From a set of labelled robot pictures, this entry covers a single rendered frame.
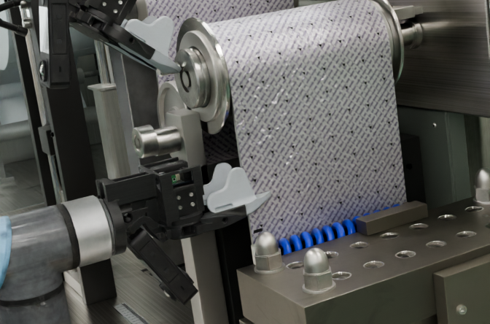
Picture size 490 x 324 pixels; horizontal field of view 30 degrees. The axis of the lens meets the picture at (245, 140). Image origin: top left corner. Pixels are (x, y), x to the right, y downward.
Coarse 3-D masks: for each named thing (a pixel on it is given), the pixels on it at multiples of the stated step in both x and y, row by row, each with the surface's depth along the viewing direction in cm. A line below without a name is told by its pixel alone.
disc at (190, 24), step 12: (192, 24) 113; (204, 24) 110; (180, 36) 117; (204, 36) 111; (216, 48) 108; (216, 60) 109; (228, 84) 108; (228, 96) 109; (228, 108) 110; (216, 120) 113; (216, 132) 114
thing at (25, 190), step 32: (0, 0) 197; (0, 32) 198; (0, 64) 199; (96, 64) 209; (0, 96) 200; (0, 128) 201; (96, 128) 211; (0, 160) 202; (32, 160) 205; (96, 160) 211; (0, 192) 202; (32, 192) 206
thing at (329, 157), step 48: (336, 96) 116; (384, 96) 120; (240, 144) 111; (288, 144) 114; (336, 144) 117; (384, 144) 121; (288, 192) 115; (336, 192) 118; (384, 192) 122; (288, 240) 116
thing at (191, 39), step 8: (376, 8) 121; (384, 16) 120; (192, 32) 113; (184, 40) 115; (192, 40) 113; (200, 40) 111; (392, 40) 120; (184, 48) 116; (200, 48) 112; (208, 48) 110; (392, 48) 120; (208, 56) 110; (392, 56) 120; (208, 64) 110; (216, 64) 109; (216, 72) 109; (216, 80) 109; (216, 88) 110; (216, 96) 110; (208, 104) 113; (216, 104) 111; (200, 112) 116; (208, 112) 114; (216, 112) 112; (232, 112) 114; (208, 120) 114
